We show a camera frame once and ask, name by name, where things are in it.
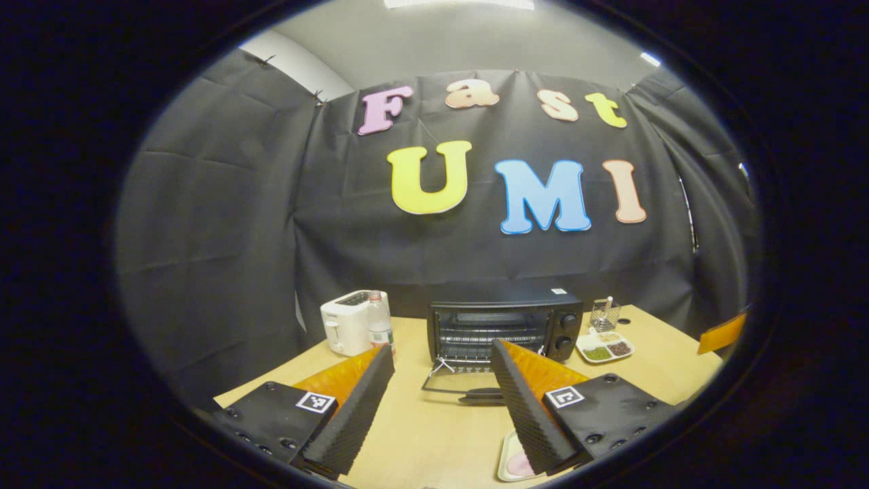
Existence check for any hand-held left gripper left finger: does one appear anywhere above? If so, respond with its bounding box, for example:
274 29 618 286
214 344 396 479

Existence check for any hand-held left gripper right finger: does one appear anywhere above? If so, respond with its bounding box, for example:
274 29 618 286
490 338 676 476

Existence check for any cream square plate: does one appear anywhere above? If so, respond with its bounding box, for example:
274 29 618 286
497 431 544 483

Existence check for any black electric oven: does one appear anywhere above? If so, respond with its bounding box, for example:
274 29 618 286
421 289 585 406

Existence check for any white divided plate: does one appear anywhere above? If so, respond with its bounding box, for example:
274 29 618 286
576 327 635 365

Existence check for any clear bottle with red label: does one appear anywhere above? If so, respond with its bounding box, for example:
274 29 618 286
367 291 396 355

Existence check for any white toaster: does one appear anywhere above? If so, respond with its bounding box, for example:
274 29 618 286
320 290 391 357

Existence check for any black backdrop cloth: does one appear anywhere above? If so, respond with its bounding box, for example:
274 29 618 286
115 48 761 401

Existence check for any oven wire rack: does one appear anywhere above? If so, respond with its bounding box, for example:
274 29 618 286
438 329 549 373

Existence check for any wire mesh holder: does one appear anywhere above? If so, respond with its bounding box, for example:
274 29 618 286
589 297 622 332

